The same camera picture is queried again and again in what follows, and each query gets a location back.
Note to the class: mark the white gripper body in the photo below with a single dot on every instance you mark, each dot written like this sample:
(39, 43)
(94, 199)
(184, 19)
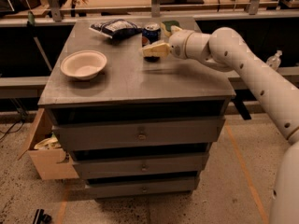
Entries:
(177, 44)

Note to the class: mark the blue pepsi can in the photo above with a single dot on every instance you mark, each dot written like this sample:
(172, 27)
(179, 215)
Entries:
(151, 33)

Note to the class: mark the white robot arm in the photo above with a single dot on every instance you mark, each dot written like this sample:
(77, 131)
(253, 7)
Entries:
(225, 50)

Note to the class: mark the green yellow sponge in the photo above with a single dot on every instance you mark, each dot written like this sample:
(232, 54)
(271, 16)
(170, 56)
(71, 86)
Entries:
(166, 27)

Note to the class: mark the dark blue chip bag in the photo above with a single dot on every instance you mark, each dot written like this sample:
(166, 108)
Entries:
(116, 29)

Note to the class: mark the white paper bowl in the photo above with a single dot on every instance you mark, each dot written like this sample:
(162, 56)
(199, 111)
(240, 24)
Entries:
(83, 65)

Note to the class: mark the grey drawer cabinet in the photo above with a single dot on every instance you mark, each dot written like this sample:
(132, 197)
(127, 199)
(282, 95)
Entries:
(137, 128)

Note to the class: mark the clear plastic bottle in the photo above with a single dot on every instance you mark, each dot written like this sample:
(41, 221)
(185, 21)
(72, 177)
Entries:
(275, 61)

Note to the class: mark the cardboard box on floor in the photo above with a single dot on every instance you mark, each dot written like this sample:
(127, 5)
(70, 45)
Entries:
(49, 163)

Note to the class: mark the black object on floor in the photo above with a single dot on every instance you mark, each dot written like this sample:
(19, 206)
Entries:
(41, 217)

